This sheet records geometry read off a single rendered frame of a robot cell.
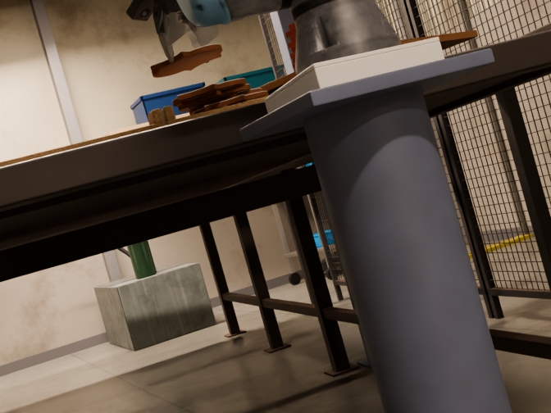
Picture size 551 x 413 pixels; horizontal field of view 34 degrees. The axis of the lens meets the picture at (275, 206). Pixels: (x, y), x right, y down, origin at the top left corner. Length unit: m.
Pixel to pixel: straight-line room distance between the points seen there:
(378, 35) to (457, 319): 0.39
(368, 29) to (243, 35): 6.83
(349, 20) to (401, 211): 0.26
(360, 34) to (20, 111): 6.37
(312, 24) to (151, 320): 5.17
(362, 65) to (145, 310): 5.21
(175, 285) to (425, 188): 5.20
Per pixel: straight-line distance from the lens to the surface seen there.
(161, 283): 6.29
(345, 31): 1.19
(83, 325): 7.37
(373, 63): 1.16
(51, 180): 1.40
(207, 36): 1.73
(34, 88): 7.51
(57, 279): 7.34
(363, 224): 1.17
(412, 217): 1.17
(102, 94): 7.57
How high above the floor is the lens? 0.76
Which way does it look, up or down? 1 degrees down
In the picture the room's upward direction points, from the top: 16 degrees counter-clockwise
